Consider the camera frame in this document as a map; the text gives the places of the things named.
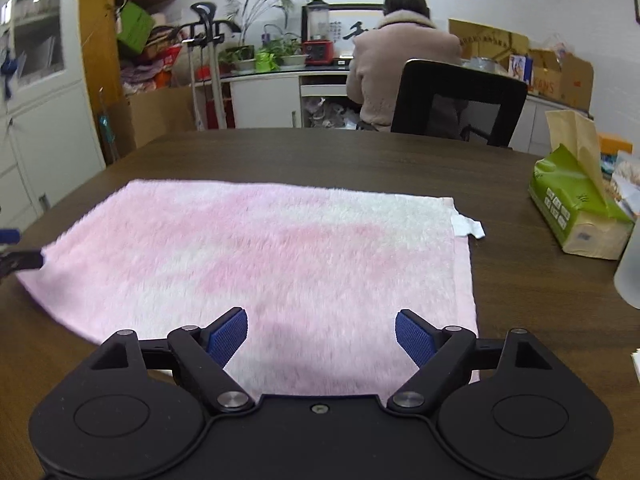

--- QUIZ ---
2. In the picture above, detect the gold cardboard board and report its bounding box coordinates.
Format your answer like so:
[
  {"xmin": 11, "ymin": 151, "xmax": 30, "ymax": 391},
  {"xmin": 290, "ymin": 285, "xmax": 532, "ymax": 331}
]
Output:
[{"xmin": 448, "ymin": 18, "xmax": 530, "ymax": 69}]

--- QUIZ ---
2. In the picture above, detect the small green potted plant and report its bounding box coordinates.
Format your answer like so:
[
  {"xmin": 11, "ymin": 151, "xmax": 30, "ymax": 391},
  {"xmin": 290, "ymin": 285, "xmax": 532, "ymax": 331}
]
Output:
[{"xmin": 255, "ymin": 24, "xmax": 307, "ymax": 71}]

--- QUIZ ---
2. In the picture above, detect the white translucent bottle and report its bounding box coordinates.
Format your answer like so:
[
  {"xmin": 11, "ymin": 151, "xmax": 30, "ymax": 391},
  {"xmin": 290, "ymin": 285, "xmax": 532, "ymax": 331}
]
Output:
[{"xmin": 613, "ymin": 219, "xmax": 640, "ymax": 310}]

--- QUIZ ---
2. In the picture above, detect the brown cardboard box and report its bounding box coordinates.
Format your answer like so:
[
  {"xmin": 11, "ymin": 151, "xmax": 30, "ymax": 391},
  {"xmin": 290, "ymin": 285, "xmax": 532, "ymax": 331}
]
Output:
[{"xmin": 529, "ymin": 48, "xmax": 595, "ymax": 111}]

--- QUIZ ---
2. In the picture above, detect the green bag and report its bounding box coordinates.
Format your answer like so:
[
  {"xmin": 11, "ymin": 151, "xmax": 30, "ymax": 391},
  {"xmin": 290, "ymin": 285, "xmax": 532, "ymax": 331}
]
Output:
[{"xmin": 117, "ymin": 1, "xmax": 156, "ymax": 56}]

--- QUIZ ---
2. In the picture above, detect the black office chair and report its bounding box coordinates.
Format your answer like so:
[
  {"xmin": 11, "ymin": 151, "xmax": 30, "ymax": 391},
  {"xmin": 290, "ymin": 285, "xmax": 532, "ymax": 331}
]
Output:
[{"xmin": 390, "ymin": 58, "xmax": 529, "ymax": 149}]

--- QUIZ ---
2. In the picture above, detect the large cardboard box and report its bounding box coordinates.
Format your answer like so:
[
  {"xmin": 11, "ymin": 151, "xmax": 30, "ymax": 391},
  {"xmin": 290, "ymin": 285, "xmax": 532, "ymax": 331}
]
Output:
[{"xmin": 101, "ymin": 85, "xmax": 197, "ymax": 162}]

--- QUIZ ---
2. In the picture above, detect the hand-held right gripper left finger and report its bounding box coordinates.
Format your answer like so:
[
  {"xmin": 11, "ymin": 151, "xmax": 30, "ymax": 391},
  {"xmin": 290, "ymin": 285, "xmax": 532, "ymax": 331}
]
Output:
[{"xmin": 90, "ymin": 307, "xmax": 254, "ymax": 415}]

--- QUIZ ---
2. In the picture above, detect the white glass-door cabinet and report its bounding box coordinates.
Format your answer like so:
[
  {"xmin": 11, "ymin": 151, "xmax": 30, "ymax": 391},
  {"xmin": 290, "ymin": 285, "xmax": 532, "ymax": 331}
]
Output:
[{"xmin": 0, "ymin": 0, "xmax": 107, "ymax": 233}]

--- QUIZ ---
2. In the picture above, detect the green tissue pack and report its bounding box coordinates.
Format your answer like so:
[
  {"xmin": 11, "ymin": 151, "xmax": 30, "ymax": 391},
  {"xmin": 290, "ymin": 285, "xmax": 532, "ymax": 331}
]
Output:
[{"xmin": 528, "ymin": 110, "xmax": 636, "ymax": 261}]

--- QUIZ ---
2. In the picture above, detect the pile of colourful cloths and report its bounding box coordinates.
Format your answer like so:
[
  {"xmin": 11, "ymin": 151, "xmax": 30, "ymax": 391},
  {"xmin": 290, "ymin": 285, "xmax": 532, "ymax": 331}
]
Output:
[{"xmin": 119, "ymin": 25, "xmax": 183, "ymax": 95}]

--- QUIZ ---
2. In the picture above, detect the tall potted palm plant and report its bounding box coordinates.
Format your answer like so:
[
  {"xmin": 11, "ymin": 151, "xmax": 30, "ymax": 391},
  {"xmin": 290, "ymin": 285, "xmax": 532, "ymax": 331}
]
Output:
[{"xmin": 220, "ymin": 0, "xmax": 311, "ymax": 72}]

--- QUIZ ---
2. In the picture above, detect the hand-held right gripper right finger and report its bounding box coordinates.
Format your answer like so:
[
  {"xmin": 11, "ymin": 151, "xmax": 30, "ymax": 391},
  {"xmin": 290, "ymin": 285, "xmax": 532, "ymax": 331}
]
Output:
[{"xmin": 386, "ymin": 309, "xmax": 553, "ymax": 416}]

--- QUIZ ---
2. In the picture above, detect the pink fluffy towel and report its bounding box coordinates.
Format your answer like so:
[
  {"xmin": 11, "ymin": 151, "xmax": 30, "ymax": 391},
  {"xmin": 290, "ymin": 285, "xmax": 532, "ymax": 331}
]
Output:
[{"xmin": 16, "ymin": 179, "xmax": 487, "ymax": 397}]

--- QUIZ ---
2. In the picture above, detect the framed calligraphy picture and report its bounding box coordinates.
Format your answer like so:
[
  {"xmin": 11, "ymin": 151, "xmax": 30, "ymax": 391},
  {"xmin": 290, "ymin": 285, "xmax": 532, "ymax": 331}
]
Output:
[{"xmin": 327, "ymin": 3, "xmax": 387, "ymax": 45}]

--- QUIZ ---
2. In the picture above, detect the red blender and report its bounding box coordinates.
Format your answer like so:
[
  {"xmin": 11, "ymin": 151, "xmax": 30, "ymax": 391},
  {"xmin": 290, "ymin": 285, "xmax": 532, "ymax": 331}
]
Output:
[{"xmin": 302, "ymin": 0, "xmax": 335, "ymax": 66}]

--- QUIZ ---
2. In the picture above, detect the colourful printed packet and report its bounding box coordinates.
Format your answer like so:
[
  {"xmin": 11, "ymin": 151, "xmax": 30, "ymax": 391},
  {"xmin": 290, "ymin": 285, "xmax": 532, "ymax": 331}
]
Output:
[{"xmin": 597, "ymin": 132, "xmax": 640, "ymax": 222}]

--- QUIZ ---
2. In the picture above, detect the white counter cabinet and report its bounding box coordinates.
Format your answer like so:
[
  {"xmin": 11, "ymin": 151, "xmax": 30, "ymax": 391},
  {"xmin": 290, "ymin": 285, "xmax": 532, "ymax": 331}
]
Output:
[{"xmin": 220, "ymin": 67, "xmax": 352, "ymax": 130}]

